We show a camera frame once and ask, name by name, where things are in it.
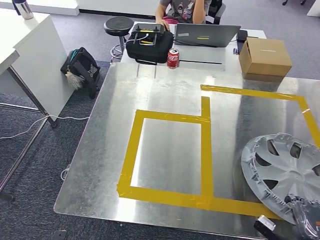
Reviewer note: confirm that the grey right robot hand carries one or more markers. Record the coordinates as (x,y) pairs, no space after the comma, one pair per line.
(309,218)

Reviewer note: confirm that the silver wheel hubcap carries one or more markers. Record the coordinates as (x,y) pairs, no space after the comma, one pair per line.
(287,172)

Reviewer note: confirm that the steel workbench table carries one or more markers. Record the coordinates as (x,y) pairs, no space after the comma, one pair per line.
(105,149)

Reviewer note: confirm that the brown cardboard box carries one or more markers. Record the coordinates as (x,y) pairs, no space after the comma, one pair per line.
(265,56)

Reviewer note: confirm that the white partition block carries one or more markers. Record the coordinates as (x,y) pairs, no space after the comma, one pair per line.
(313,8)

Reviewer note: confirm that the black chair wheel base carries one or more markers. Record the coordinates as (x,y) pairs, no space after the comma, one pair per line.
(284,2)

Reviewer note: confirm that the grey laptop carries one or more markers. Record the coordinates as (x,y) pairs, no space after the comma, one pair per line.
(204,34)

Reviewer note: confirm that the black office chair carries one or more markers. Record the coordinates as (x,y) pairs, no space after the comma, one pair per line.
(217,11)

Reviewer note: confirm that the red cola can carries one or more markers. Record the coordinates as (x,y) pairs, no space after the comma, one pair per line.
(173,59)

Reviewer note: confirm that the person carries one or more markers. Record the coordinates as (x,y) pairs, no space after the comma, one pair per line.
(183,10)

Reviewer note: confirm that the black carry bag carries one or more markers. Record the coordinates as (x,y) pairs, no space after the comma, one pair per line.
(149,51)

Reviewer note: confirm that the black remote controller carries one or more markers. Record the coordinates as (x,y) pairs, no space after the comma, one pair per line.
(147,28)

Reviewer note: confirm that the black round stool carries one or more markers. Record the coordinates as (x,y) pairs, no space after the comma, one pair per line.
(118,26)

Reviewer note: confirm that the black backpack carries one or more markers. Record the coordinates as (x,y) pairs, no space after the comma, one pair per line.
(86,71)

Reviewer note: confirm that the white desk with metal legs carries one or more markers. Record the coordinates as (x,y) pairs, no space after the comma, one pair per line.
(40,66)

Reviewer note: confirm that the white low cabinet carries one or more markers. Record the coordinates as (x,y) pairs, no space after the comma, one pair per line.
(55,5)

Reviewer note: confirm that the steel thermos flask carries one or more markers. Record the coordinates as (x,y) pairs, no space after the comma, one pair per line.
(25,10)

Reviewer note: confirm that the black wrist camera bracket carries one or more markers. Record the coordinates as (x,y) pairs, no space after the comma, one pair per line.
(269,235)

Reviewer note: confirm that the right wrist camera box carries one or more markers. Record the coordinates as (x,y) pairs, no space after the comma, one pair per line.
(266,222)

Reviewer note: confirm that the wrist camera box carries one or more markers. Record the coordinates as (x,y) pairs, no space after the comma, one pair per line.
(266,222)
(59,236)

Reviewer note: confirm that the yellow tape double frame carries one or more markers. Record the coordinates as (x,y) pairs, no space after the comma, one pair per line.
(206,149)

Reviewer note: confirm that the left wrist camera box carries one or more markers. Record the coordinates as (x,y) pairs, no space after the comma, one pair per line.
(59,236)

